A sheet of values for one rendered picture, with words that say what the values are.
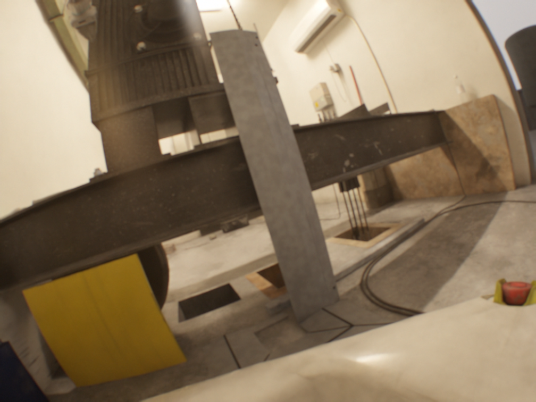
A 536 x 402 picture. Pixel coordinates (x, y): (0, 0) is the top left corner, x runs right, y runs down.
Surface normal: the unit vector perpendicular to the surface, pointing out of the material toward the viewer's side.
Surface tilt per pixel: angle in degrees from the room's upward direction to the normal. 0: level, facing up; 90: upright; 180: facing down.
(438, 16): 90
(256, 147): 90
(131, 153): 90
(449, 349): 1
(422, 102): 90
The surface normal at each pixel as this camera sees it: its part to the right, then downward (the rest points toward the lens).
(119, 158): 0.36, -0.05
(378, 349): -0.29, -0.96
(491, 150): -0.89, 0.29
